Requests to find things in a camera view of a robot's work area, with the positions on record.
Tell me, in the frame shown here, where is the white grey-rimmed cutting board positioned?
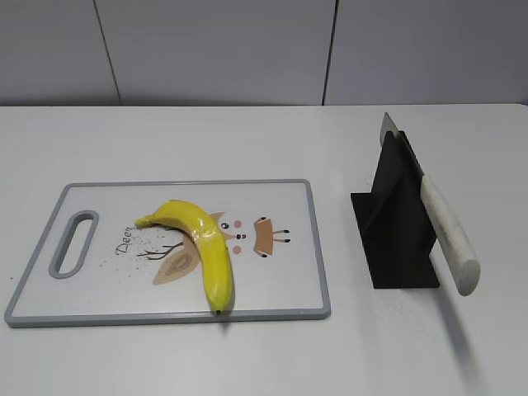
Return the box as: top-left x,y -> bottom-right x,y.
4,179 -> 331,328

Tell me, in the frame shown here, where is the white-handled kitchen knife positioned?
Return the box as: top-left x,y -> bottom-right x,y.
379,113 -> 481,296

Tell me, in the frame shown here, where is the yellow plastic banana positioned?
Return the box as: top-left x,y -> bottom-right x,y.
134,200 -> 233,315

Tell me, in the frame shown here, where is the black knife stand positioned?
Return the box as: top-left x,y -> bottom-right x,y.
351,131 -> 440,289

